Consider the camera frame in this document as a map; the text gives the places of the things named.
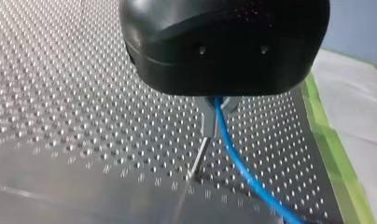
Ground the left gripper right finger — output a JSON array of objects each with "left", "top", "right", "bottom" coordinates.
[{"left": 221, "top": 95, "right": 243, "bottom": 115}]

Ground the metal post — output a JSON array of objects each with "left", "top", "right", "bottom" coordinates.
[{"left": 188, "top": 136, "right": 212, "bottom": 181}]

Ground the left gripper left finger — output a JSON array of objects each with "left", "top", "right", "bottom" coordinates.
[{"left": 194, "top": 95, "right": 221, "bottom": 139}]

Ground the blue cable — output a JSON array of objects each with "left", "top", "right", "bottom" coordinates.
[{"left": 214, "top": 96, "right": 306, "bottom": 224}]

